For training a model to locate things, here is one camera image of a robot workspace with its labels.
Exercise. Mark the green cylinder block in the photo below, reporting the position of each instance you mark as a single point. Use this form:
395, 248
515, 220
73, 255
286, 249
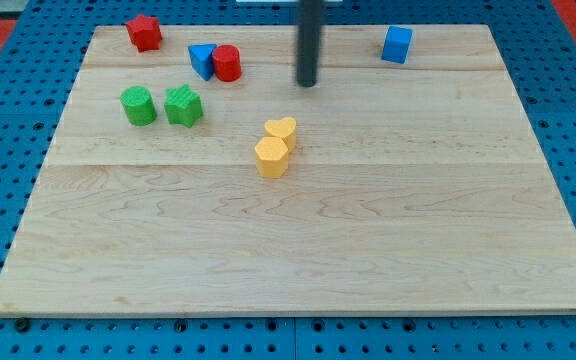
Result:
138, 105

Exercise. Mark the yellow heart block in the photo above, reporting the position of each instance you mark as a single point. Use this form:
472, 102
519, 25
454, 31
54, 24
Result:
284, 128

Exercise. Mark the red star block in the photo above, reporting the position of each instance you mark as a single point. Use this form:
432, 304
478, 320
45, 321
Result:
144, 33

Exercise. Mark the yellow hexagon block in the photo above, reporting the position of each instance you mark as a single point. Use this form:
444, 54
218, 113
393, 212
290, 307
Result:
272, 157

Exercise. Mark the blue triangle block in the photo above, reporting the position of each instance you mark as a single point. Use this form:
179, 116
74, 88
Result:
201, 59

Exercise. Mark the red cylinder block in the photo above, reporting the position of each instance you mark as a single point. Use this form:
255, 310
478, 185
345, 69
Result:
226, 63

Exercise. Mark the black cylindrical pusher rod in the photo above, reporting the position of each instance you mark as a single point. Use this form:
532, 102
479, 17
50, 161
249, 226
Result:
309, 21

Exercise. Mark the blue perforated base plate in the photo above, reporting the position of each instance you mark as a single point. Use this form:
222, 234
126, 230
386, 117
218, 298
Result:
38, 66

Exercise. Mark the wooden board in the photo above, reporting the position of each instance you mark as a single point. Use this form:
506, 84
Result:
414, 189

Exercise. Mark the green star block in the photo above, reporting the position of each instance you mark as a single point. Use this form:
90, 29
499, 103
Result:
183, 106

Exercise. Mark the blue cube block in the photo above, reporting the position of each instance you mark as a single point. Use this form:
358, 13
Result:
396, 45

